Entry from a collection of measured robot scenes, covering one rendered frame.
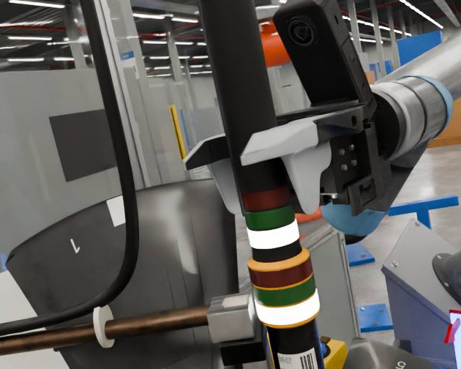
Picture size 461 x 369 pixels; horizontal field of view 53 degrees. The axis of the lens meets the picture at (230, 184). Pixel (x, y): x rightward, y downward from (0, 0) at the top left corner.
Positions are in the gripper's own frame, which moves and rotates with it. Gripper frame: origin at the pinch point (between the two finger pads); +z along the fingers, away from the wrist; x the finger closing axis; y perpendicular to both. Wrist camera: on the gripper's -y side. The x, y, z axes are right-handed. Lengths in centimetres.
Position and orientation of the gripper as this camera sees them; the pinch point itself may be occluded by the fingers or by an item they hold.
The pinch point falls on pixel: (223, 147)
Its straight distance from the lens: 28.8
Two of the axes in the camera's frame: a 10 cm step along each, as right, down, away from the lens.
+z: -6.4, 2.5, -7.3
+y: 2.0, 9.7, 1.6
